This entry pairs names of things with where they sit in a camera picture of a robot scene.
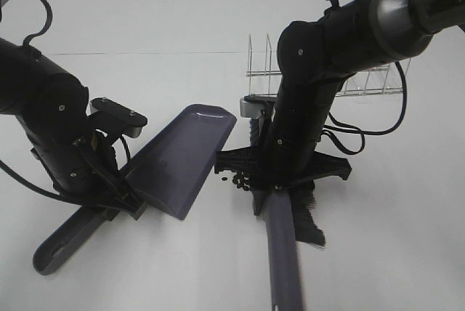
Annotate purple hand brush black bristles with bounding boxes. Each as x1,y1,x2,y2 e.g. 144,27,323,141
248,114,326,311

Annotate metal wire dish rack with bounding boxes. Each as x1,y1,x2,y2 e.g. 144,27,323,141
246,33,413,97

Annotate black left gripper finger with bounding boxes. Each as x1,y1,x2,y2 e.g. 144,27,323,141
85,206,120,222
105,179,147,217

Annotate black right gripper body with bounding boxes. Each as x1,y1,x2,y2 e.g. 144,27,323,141
214,121,352,191

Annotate pile of coffee beans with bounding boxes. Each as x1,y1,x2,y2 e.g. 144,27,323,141
231,171,251,191

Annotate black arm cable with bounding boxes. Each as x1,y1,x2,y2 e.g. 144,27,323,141
315,0,410,156
0,0,132,203

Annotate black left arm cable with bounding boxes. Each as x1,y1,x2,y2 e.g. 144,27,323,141
0,0,132,203

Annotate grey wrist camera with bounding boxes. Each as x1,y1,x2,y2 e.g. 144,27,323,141
239,94,277,119
89,97,147,138

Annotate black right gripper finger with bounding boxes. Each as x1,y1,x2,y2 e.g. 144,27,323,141
252,188,271,216

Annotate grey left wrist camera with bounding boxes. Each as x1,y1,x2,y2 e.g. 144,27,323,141
89,97,147,138

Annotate purple plastic dustpan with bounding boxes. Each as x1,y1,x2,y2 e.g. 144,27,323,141
33,104,236,275

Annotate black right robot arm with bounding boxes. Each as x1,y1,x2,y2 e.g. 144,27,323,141
89,0,464,219

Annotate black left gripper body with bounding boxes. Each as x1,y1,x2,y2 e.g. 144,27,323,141
31,121,129,208

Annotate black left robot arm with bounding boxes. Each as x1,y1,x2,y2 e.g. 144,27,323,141
1,40,147,218

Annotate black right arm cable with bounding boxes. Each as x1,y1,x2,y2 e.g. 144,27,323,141
315,0,410,156

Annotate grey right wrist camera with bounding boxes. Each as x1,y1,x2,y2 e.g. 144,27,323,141
239,94,277,119

